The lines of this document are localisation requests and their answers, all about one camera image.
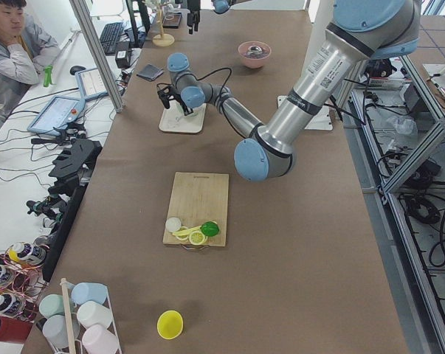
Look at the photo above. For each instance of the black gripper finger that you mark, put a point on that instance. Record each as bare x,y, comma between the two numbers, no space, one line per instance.
193,20

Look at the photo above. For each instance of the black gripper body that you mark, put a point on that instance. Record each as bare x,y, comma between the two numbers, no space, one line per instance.
185,107
193,8

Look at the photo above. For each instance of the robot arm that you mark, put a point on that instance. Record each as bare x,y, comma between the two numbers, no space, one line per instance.
359,30
221,6

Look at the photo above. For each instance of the pink bowl with ice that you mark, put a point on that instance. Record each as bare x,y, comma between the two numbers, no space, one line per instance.
253,63

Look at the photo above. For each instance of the cream rabbit tray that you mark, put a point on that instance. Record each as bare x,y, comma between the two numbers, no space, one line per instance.
174,120

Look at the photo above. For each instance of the grey folded cloth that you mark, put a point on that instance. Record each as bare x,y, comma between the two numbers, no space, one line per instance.
150,72

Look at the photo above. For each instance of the wooden mug tree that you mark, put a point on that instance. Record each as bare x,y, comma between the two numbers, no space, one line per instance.
162,39

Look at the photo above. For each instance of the black keyboard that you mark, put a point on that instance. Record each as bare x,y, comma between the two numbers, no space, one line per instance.
110,36

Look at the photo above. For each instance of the black computer mouse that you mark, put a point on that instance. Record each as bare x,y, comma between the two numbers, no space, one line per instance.
75,69

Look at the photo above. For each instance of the bamboo cutting board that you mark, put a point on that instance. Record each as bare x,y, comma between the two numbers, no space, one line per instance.
200,197

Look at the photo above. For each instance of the blue teach pendant tablet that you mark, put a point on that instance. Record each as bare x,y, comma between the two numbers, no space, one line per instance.
56,115

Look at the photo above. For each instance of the green spray bottle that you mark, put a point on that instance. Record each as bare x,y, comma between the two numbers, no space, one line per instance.
47,76

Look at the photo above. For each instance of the white steamed bun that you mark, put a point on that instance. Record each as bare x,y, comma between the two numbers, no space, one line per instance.
173,224

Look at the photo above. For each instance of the yellow plastic knife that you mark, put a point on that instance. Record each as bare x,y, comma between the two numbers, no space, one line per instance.
186,232

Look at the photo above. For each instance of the green lime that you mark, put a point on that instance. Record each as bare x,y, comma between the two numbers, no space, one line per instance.
210,228

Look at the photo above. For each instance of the lemon slice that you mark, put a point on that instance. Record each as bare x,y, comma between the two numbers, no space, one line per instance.
197,238

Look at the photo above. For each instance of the seated person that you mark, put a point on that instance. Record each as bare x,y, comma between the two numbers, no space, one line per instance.
26,49

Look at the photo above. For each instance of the light blue cup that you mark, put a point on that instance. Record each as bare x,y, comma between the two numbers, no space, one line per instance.
89,291

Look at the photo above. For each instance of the yellow plastic cup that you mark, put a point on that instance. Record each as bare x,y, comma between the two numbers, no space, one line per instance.
170,324

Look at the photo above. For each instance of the white cup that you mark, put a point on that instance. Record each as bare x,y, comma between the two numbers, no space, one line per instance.
92,313

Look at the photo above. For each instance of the mint green cup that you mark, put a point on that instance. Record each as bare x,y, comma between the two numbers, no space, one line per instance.
51,305

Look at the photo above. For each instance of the pink cup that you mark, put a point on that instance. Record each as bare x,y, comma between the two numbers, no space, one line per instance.
98,339

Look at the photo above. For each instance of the grey cup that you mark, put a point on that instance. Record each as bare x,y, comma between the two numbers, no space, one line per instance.
54,330

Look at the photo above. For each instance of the aluminium frame post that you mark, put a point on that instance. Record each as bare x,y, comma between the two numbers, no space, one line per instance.
84,20

